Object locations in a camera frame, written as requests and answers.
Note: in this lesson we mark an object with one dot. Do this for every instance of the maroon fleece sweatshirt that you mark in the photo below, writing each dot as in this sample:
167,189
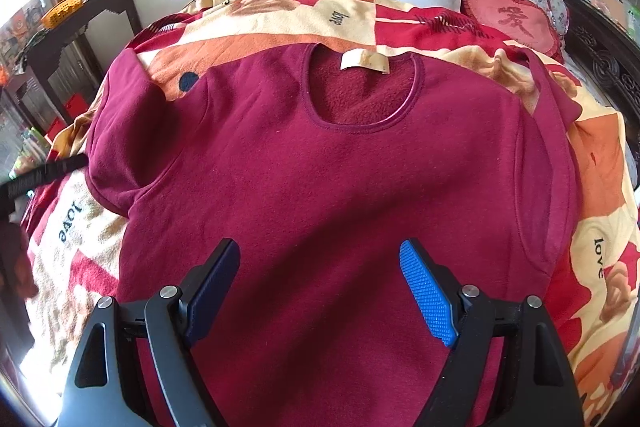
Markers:
319,174

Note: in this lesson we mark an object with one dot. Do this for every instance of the red box on floor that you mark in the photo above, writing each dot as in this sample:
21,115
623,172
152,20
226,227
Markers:
75,106

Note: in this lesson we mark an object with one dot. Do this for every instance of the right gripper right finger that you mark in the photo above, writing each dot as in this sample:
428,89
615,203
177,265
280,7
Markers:
535,384

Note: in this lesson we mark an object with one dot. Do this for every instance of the person's left hand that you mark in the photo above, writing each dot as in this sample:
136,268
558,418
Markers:
16,269

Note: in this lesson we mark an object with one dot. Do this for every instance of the yellow plastic basket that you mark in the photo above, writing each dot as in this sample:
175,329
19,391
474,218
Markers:
60,12

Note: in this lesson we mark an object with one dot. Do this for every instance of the dark carved wooden headboard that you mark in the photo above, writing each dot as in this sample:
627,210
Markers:
611,58

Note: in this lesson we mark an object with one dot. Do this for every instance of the right red heart pillow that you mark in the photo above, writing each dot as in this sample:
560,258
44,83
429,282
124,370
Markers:
521,20

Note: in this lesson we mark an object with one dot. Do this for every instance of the orange red patterned blanket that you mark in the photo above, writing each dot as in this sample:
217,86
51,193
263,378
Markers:
75,242

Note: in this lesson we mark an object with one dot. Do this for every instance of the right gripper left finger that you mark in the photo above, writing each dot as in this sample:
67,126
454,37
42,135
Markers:
105,384

